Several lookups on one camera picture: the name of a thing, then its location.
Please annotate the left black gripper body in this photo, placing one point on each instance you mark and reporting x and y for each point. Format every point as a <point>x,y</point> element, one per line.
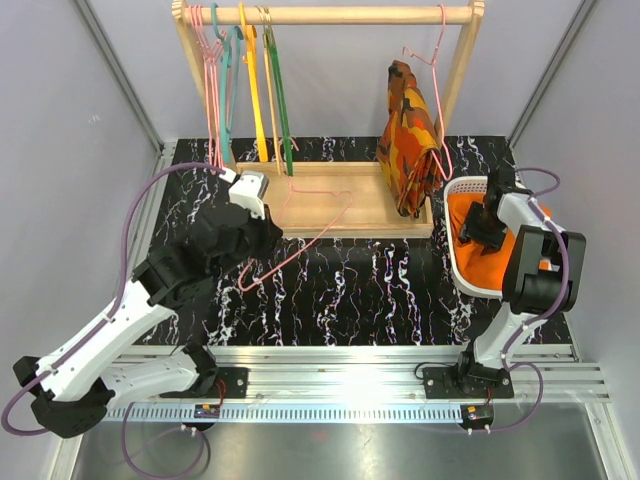
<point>255,244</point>

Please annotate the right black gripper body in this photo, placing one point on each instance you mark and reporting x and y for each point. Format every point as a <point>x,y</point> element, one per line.
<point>484,229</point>

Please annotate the pink wire hanger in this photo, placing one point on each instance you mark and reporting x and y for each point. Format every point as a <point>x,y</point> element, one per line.
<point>443,160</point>
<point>311,232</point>

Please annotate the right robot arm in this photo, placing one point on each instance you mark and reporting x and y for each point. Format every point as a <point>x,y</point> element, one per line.
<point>542,279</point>

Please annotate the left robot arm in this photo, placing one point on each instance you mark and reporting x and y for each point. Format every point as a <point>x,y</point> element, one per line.
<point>75,386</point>

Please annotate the camouflage orange trousers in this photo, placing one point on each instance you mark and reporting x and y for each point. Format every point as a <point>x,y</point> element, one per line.
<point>407,150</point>

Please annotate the teal hanger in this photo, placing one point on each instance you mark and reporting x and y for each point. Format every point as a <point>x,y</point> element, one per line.
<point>228,89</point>

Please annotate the green hanger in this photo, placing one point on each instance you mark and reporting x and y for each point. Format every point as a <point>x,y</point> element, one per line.
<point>281,99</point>

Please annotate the yellow hanger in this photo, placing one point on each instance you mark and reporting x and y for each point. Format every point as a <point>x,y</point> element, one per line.
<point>249,34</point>

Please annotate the white plastic basket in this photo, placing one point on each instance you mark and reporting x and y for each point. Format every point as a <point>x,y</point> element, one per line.
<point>475,274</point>

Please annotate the wooden clothes rack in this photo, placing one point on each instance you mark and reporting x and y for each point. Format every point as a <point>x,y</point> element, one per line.
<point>373,212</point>

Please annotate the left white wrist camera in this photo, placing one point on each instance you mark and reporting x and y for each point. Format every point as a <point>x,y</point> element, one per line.
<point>247,190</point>

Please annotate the aluminium mounting rail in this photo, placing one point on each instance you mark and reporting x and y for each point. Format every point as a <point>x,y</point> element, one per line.
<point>362,384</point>

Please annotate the pink wire hangers left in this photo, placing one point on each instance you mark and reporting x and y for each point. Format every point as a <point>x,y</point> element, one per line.
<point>214,55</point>

